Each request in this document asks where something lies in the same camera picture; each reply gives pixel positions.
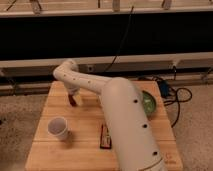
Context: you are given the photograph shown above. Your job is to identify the wooden table board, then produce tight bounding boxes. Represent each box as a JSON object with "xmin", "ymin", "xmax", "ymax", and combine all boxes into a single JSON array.
[{"xmin": 25, "ymin": 81, "xmax": 183, "ymax": 171}]

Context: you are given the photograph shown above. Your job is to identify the red pepper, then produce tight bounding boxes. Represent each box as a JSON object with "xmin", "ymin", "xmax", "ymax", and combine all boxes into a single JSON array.
[{"xmin": 68, "ymin": 95, "xmax": 77, "ymax": 106}]

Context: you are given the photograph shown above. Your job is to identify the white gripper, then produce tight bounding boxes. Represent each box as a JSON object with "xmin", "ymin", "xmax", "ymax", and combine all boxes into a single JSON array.
[{"xmin": 67, "ymin": 87, "xmax": 83, "ymax": 106}]

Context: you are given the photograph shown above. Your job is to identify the black floor cables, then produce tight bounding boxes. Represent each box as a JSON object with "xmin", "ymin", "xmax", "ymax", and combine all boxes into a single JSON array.
[{"xmin": 138, "ymin": 75, "xmax": 194, "ymax": 128}]

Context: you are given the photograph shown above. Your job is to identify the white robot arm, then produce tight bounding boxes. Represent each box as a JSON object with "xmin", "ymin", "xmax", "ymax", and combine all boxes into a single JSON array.
[{"xmin": 53, "ymin": 59, "xmax": 168, "ymax": 171}]

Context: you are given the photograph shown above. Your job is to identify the white paper cup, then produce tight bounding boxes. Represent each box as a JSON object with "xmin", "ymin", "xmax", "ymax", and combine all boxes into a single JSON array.
[{"xmin": 47, "ymin": 117, "xmax": 68, "ymax": 141}]

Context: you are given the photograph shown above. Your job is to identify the green bowl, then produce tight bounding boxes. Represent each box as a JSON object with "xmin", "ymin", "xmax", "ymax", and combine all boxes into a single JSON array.
[{"xmin": 142, "ymin": 91, "xmax": 157, "ymax": 117}]

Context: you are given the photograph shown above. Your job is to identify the black hanging cable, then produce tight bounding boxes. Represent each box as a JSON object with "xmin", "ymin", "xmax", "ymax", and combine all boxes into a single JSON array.
[{"xmin": 102, "ymin": 4, "xmax": 136, "ymax": 74}]

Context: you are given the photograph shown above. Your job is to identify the dark red candy bar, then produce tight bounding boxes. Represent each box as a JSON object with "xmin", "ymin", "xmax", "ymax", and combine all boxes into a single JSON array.
[{"xmin": 100, "ymin": 124, "xmax": 112, "ymax": 149}]

